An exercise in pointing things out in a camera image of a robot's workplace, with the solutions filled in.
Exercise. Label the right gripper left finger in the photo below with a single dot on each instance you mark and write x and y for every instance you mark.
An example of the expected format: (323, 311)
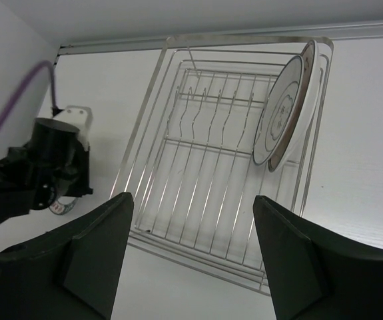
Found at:
(71, 272)

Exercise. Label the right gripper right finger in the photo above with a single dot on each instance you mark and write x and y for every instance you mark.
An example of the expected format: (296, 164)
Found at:
(313, 272)

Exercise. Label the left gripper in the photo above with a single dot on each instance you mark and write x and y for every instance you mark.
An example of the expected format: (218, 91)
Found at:
(52, 164)

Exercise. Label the teal rimmed plate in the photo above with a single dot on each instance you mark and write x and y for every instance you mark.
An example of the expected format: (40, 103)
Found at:
(63, 205)

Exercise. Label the black rimmed white plate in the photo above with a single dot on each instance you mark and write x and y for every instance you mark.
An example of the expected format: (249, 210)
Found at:
(277, 111)

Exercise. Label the orange sunburst plate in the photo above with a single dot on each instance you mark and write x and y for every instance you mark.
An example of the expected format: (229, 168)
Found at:
(303, 111)

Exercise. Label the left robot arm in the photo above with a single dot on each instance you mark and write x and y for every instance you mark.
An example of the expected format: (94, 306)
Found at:
(14, 200)

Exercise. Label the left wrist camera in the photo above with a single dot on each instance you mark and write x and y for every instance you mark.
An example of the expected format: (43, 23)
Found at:
(81, 118)

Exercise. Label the wire dish rack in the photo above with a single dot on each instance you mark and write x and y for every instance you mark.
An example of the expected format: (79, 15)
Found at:
(188, 163)

